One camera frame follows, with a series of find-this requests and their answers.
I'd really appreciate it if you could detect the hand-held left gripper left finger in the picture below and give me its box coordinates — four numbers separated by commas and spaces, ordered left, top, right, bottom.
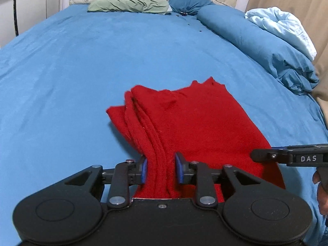
64, 159, 148, 209

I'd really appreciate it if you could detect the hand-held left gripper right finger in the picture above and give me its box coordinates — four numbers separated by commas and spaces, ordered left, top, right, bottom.
175, 152, 262, 208

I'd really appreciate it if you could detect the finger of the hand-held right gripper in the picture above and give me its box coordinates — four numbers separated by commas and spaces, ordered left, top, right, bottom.
250, 147, 289, 164

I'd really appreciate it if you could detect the red knit sweater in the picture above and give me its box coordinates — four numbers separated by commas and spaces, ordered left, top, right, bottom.
106, 76, 286, 200

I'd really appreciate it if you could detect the person's right hand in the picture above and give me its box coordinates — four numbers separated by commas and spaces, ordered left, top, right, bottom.
312, 170, 328, 218

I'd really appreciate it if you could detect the blue duvet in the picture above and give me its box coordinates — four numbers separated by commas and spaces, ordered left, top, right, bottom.
196, 4, 320, 97

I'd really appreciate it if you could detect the light blue blanket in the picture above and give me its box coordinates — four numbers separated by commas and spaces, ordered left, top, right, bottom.
244, 7, 317, 62

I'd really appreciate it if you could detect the green pillow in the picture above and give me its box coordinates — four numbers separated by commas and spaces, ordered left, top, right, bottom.
87, 0, 172, 15

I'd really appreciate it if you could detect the white and grey wardrobe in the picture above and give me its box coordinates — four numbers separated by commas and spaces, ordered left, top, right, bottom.
0, 0, 64, 48

